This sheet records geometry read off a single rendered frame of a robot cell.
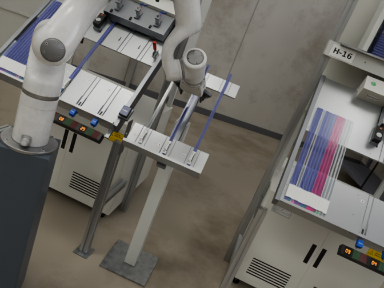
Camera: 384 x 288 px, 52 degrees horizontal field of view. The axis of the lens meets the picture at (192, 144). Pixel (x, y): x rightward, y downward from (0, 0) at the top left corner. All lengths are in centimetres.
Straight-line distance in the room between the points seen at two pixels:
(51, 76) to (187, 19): 48
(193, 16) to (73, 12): 39
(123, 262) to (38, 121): 101
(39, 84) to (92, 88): 59
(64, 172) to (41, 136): 97
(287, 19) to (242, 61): 72
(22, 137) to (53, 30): 38
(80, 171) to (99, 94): 59
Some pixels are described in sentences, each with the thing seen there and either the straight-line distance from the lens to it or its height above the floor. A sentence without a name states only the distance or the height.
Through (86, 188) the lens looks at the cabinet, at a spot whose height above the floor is 16.
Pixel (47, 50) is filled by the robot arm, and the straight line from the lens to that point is 126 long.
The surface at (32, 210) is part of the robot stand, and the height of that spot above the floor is 49.
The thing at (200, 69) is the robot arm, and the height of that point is 113.
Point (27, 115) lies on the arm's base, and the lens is 139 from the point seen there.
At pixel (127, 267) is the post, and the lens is 213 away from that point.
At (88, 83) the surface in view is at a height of 81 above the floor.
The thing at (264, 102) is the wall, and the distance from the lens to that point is 518.
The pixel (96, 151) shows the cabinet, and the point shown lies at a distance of 222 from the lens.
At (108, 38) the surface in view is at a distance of 209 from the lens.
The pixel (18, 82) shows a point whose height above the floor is 72.
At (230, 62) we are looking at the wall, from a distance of 496.
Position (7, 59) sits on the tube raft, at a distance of 208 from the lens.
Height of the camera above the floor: 137
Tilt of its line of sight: 20 degrees down
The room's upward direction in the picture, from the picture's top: 22 degrees clockwise
